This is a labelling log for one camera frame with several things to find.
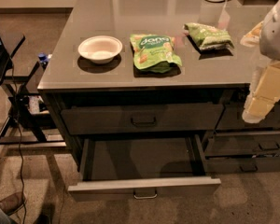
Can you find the grey top drawer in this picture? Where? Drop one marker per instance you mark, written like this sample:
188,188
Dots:
141,118

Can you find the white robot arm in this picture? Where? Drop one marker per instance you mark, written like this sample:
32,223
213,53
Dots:
266,35

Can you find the brown shoe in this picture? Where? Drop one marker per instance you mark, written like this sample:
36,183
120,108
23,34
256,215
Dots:
13,203

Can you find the black side desk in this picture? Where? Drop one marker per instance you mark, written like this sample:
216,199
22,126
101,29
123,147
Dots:
17,89

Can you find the green chip bag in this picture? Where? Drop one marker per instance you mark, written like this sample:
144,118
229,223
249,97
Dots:
154,53

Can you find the dark grey drawer cabinet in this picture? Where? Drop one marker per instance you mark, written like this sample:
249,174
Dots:
132,69

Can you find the small green snack bag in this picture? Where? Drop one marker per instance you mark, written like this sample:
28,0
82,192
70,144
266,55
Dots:
208,37

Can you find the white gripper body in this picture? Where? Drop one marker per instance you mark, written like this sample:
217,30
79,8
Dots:
276,36

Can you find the white bowl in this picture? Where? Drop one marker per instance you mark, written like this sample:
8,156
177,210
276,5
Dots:
100,49

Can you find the blue bottle cap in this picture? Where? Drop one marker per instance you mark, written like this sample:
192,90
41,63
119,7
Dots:
43,59

